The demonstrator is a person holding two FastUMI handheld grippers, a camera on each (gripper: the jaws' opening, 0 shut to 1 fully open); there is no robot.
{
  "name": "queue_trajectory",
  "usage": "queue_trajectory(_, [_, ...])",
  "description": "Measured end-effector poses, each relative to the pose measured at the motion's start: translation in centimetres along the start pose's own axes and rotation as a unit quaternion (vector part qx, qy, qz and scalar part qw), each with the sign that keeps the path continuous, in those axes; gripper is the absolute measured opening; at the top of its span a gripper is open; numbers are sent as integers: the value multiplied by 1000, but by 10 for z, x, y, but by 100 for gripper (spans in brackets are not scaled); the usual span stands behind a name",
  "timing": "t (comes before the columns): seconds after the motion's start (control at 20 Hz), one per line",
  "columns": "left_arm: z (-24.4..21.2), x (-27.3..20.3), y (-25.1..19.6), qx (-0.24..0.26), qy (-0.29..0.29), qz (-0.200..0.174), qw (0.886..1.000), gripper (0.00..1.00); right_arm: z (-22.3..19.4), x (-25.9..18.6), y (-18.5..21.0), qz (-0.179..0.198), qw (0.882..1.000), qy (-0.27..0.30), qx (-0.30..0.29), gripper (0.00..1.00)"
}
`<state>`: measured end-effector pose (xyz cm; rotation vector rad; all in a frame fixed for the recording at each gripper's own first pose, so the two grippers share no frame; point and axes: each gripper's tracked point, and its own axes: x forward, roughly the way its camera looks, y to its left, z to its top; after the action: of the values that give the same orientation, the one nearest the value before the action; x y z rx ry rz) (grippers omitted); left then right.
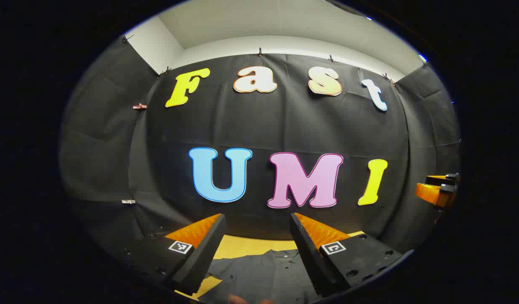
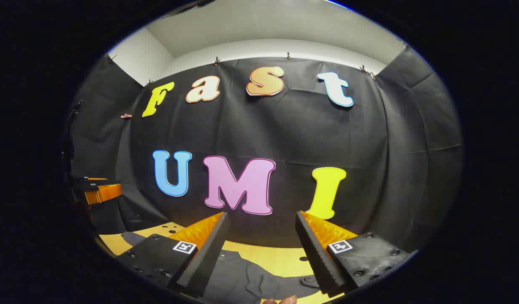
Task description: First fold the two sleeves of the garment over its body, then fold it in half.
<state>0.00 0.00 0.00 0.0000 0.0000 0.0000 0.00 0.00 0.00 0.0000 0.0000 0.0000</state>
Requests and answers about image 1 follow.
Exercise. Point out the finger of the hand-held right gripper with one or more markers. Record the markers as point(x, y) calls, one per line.
point(430, 193)
point(438, 179)

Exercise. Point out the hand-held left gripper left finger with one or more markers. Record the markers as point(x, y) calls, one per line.
point(204, 257)

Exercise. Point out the grey button shirt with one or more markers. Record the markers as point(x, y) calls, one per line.
point(263, 274)

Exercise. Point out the black backdrop cloth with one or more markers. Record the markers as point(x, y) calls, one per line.
point(284, 126)

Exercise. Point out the pink cloth clip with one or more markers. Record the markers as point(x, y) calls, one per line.
point(139, 106)

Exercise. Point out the white cloth clip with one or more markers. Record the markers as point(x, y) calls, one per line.
point(128, 202)

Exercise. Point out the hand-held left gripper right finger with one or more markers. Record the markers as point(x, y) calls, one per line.
point(308, 261)

